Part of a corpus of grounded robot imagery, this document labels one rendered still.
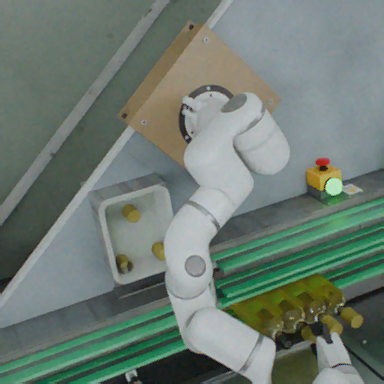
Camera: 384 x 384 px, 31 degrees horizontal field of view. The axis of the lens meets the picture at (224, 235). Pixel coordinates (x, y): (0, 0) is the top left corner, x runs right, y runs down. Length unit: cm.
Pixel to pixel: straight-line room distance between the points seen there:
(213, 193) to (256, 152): 12
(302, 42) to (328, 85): 14
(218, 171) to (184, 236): 14
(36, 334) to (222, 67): 76
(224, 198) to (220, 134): 12
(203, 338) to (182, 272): 13
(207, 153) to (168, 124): 34
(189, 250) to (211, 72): 52
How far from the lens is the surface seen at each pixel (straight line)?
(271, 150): 136
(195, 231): 127
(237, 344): 126
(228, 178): 130
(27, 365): 164
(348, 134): 196
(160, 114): 158
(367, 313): 196
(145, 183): 165
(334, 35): 187
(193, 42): 159
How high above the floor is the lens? 229
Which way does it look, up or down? 56 degrees down
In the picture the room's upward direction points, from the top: 130 degrees clockwise
